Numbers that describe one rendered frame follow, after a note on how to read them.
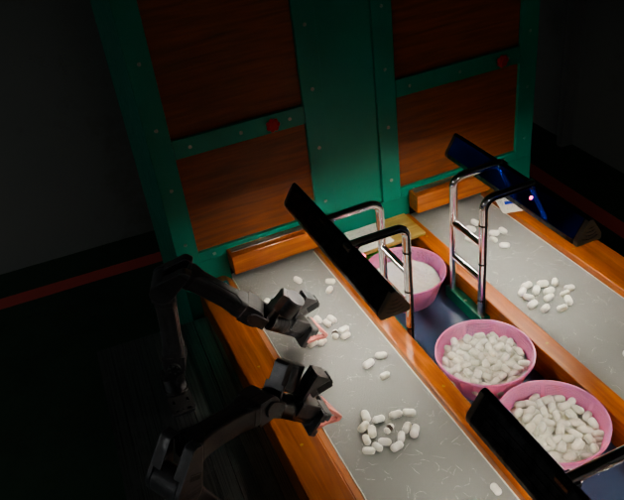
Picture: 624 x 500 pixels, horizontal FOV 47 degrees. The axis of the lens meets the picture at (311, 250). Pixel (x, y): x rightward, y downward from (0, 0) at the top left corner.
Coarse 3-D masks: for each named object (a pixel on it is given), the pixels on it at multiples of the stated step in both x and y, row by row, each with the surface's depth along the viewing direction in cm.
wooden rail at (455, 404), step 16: (320, 256) 242; (336, 272) 232; (352, 288) 224; (384, 320) 209; (400, 336) 203; (400, 352) 199; (416, 352) 196; (416, 368) 192; (432, 368) 191; (432, 384) 186; (448, 384) 185; (448, 400) 181; (464, 400) 180; (464, 416) 176; (464, 432) 174; (480, 448) 169; (496, 464) 163; (512, 480) 159; (528, 496) 155
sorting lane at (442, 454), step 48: (240, 288) 235; (288, 288) 232; (336, 288) 229; (288, 336) 212; (384, 336) 207; (336, 384) 193; (384, 384) 191; (336, 432) 180; (432, 432) 176; (384, 480) 166; (432, 480) 164; (480, 480) 163
